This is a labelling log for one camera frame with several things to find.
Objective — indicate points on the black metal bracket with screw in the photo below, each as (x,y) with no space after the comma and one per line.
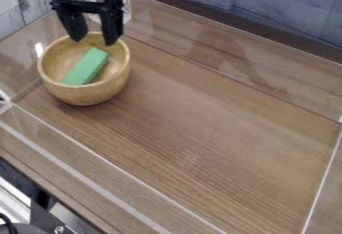
(46,221)

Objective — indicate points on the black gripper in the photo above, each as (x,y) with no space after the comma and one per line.
(74,21)

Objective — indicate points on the green rectangular block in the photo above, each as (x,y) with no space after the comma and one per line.
(86,68)

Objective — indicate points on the wooden bowl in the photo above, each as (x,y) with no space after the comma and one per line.
(60,56)

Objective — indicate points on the clear acrylic corner bracket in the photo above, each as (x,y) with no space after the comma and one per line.
(127,13)

